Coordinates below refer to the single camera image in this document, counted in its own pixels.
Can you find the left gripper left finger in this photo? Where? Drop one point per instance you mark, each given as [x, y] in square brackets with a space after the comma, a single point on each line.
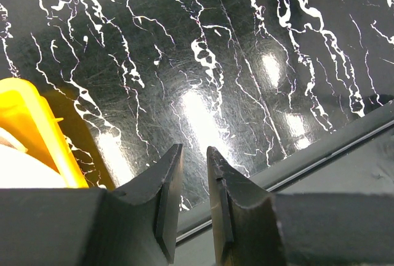
[142, 215]

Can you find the yellow plastic tray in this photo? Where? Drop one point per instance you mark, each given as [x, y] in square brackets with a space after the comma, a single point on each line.
[28, 117]

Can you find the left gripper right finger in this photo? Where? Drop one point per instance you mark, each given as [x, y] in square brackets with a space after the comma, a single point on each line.
[244, 223]

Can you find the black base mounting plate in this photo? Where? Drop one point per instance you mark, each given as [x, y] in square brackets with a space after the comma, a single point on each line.
[333, 200]

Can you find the pink patterned towel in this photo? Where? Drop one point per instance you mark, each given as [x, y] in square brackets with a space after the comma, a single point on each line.
[20, 170]

